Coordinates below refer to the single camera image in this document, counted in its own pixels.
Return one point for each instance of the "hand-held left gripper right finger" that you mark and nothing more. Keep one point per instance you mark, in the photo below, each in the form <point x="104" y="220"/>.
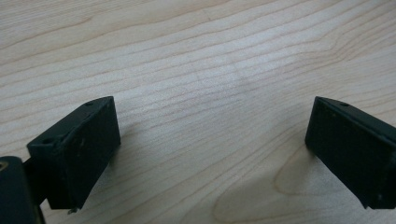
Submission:
<point x="351" y="146"/>

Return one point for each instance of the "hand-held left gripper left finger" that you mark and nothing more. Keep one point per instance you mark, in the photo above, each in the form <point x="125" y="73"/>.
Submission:
<point x="77" y="149"/>

